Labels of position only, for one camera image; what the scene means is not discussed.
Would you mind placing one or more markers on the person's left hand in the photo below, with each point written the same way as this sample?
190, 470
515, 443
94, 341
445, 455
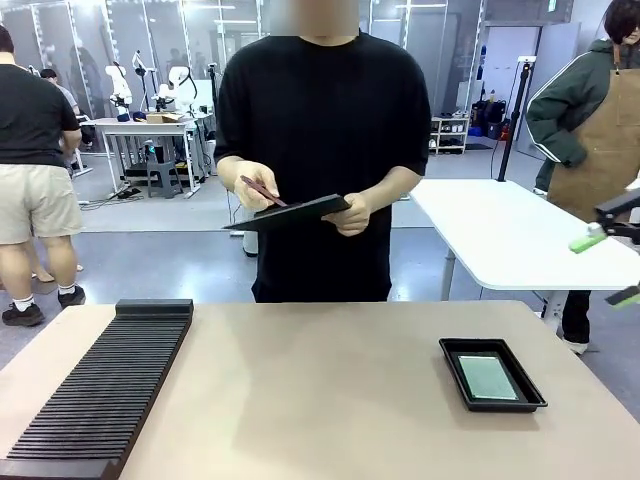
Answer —
357, 217

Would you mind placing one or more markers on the black camera pole stand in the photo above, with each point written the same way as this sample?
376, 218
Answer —
512, 120

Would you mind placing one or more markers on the person in beige shorts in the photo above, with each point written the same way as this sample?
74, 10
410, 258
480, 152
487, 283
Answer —
30, 150

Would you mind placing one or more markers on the person's right hand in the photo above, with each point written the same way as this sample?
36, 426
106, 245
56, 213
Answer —
250, 185

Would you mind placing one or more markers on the brown cardboard box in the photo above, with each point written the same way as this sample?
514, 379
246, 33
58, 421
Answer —
165, 118

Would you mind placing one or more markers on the white folding table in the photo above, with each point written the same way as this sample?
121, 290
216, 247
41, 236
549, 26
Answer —
515, 230

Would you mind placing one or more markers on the green PCB board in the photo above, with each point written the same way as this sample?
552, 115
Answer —
487, 377

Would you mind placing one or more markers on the person in green jacket, apron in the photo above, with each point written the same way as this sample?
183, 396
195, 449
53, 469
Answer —
595, 140

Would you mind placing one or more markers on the seated person in grey shirt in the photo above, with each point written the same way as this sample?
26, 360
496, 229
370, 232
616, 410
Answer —
62, 92

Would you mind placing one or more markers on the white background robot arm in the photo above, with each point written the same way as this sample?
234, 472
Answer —
177, 82
120, 87

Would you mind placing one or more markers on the grey plastic stool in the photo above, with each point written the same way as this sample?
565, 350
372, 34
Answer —
165, 172

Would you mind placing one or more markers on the blue and black bags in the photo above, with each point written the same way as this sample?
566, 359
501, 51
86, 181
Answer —
490, 120

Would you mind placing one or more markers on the white cylindrical appliance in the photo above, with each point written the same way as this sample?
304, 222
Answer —
251, 245

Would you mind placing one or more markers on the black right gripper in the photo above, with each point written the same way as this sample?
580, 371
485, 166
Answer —
622, 212

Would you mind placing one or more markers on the black clipboard with paper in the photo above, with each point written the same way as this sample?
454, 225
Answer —
300, 212

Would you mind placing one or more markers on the black plastic tray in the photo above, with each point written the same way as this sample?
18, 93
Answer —
530, 395

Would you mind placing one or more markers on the white background desk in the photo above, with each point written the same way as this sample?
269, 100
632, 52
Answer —
150, 125

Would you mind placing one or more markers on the dark red pen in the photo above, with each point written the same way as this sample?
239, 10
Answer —
260, 189

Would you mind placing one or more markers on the black slotted PCB rack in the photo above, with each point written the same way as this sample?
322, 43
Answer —
100, 400

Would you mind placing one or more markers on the person in black t-shirt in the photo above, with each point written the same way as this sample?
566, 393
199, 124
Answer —
325, 110

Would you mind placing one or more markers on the white shoe rack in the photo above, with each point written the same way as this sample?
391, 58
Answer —
450, 135

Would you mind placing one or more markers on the person's left forearm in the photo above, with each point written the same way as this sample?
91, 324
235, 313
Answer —
395, 182

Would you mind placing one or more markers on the person's right forearm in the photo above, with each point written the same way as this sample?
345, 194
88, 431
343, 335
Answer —
227, 162

